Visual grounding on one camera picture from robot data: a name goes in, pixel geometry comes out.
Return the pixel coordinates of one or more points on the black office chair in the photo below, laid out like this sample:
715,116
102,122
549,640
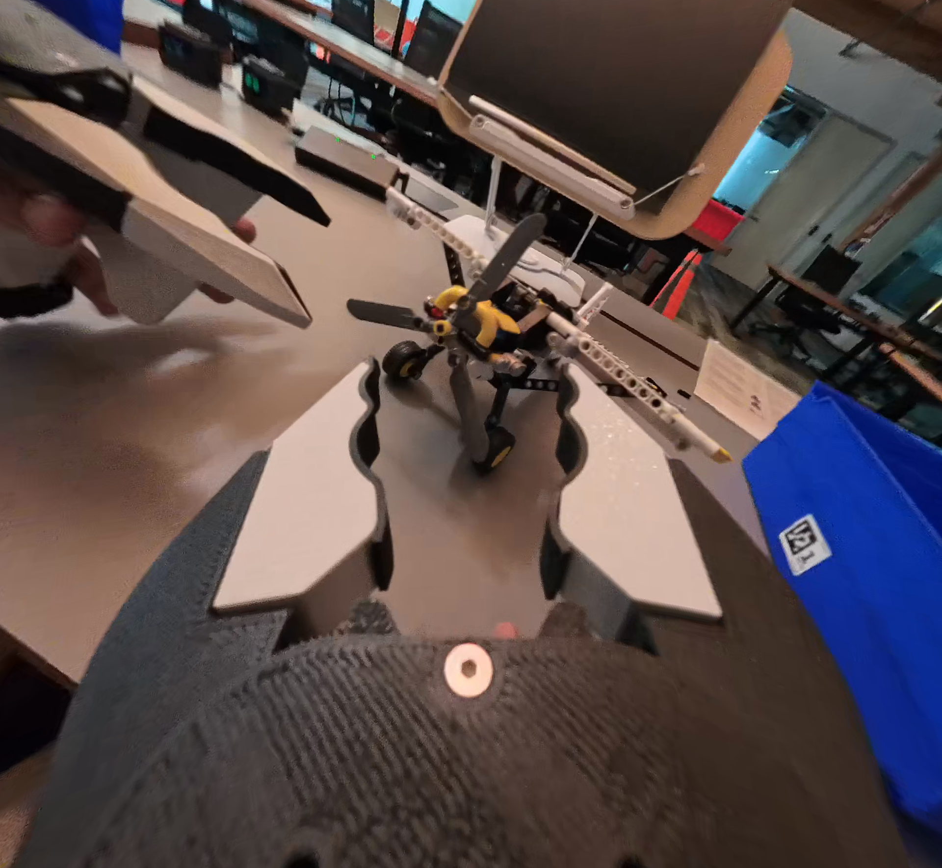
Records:
831,268

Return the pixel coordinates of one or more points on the printed paper sheet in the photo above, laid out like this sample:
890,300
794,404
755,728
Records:
743,386

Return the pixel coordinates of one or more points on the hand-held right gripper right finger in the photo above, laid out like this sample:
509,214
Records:
633,522

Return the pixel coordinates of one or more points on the yellow white lego airplane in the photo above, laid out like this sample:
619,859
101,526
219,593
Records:
486,331

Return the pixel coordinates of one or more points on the red storage bin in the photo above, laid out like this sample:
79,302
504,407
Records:
717,219

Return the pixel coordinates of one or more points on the orange traffic cone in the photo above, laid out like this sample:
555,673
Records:
677,287

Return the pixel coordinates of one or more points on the black flat power box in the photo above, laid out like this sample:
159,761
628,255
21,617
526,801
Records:
346,158

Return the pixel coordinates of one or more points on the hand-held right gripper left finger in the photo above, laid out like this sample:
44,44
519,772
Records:
309,515

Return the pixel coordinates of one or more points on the black slim device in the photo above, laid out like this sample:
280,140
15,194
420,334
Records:
430,195

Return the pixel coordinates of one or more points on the wooden office desk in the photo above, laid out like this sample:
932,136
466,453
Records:
905,357

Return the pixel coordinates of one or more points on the person's right hand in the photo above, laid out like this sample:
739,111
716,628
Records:
505,630

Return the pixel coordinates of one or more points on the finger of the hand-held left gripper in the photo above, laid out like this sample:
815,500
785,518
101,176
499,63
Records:
147,206
206,176

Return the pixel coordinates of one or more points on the black portable power station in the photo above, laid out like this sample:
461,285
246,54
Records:
190,55
269,88

